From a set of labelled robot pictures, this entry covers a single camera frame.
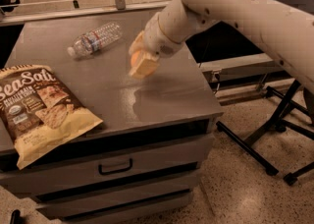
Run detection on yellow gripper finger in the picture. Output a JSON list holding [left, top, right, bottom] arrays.
[[129, 50, 159, 79], [129, 30, 144, 55]]

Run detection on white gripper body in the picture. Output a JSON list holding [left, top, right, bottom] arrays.
[[143, 13, 183, 58]]

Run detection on orange fruit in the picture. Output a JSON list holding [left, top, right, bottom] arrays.
[[131, 51, 139, 67]]

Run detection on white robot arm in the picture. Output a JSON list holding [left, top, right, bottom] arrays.
[[129, 0, 314, 92]]

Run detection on clear plastic water bottle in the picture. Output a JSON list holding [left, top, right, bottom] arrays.
[[67, 22, 123, 59]]

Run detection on grey metal side bench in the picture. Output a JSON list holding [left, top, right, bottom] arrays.
[[198, 53, 283, 93]]

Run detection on grey drawer cabinet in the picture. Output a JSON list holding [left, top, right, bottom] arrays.
[[0, 11, 222, 224]]

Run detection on sea salt chips bag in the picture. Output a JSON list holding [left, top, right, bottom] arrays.
[[0, 65, 102, 169]]

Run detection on black stand legs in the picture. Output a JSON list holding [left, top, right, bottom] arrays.
[[215, 79, 314, 187]]

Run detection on black drawer handle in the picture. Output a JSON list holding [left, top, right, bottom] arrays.
[[98, 158, 133, 176]]

